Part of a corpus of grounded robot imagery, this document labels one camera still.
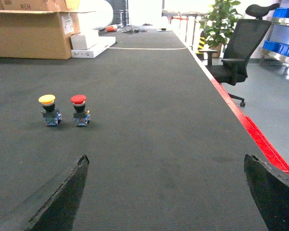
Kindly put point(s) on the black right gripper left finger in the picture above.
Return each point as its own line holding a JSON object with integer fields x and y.
{"x": 52, "y": 207}

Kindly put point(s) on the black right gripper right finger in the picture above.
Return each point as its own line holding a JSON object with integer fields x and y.
{"x": 269, "y": 187}

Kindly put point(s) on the yellow mushroom push button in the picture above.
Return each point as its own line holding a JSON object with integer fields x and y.
{"x": 51, "y": 114}

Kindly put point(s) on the red mushroom push button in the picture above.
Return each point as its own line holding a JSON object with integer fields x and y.
{"x": 82, "y": 114}

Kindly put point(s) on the black office chair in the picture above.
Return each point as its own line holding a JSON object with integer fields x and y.
{"x": 247, "y": 36}

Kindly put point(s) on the small white box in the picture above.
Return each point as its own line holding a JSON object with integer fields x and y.
{"x": 85, "y": 40}

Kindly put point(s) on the flat white box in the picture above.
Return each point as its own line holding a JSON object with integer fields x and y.
{"x": 103, "y": 44}

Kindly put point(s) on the large open cardboard box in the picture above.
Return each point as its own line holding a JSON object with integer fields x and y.
{"x": 37, "y": 34}

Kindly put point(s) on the green potted plant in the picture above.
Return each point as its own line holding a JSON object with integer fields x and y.
{"x": 221, "y": 20}

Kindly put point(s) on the upper cardboard box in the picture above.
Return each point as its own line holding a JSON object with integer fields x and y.
{"x": 39, "y": 5}

